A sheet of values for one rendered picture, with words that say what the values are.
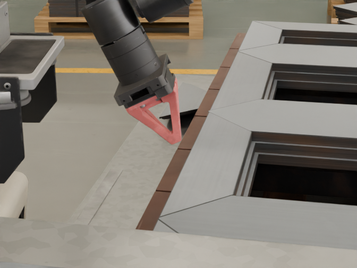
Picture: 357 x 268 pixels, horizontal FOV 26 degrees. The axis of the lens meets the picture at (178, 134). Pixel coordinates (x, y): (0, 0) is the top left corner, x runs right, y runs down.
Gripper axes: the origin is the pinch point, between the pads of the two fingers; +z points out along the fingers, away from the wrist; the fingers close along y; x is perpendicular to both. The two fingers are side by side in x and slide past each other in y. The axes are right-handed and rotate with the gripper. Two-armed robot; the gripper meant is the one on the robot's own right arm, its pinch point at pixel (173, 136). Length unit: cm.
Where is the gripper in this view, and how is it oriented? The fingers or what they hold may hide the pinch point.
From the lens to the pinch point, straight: 98.4
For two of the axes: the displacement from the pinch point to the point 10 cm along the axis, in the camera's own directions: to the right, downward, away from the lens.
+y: 0.4, -3.5, 9.3
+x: -9.0, 4.0, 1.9
